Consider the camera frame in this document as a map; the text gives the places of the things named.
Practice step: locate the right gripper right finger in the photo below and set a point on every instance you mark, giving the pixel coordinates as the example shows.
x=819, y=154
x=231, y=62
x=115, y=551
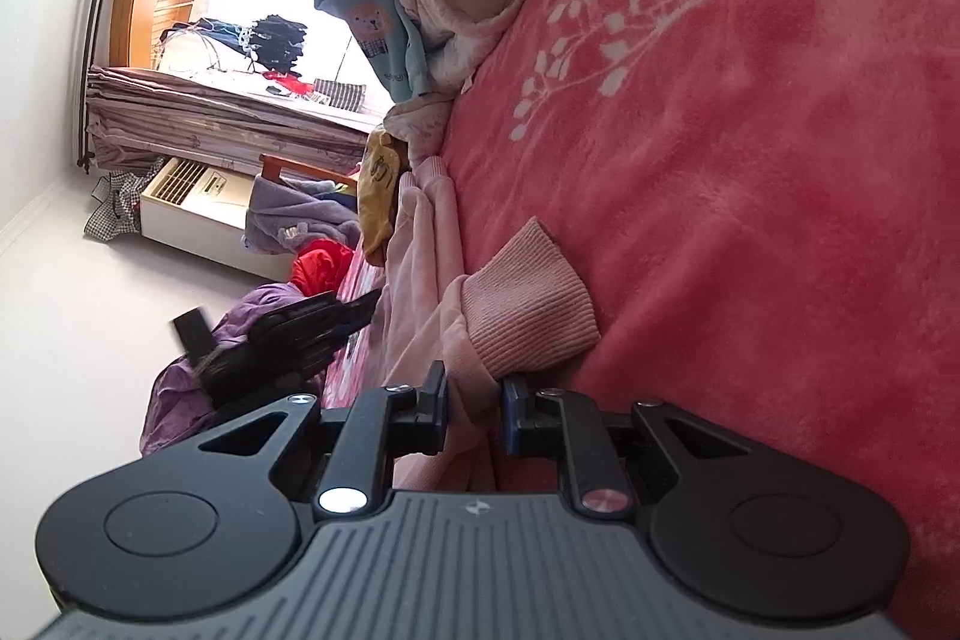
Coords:
x=567, y=428

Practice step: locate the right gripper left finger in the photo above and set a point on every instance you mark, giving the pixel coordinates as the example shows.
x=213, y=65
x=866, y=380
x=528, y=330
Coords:
x=383, y=425

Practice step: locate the pink sweatshirt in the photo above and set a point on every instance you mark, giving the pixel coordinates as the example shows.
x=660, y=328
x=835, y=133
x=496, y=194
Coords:
x=525, y=310

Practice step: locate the red garment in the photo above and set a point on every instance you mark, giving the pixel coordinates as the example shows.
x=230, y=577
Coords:
x=320, y=267

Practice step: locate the grey cloth on chair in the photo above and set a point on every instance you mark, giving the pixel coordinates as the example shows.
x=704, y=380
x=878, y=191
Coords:
x=286, y=216

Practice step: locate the white standing air conditioner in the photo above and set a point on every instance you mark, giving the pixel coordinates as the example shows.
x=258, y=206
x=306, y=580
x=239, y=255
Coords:
x=201, y=210

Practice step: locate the wooden chair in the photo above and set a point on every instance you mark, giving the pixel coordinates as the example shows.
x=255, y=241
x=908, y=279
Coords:
x=273, y=167

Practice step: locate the small yellow brown garment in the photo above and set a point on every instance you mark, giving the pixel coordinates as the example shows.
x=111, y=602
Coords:
x=385, y=159

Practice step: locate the hanging dark socks rack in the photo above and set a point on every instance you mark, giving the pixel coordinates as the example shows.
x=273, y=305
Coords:
x=277, y=43

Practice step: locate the pink floral bed blanket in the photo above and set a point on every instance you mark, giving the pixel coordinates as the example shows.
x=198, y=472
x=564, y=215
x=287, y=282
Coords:
x=761, y=198

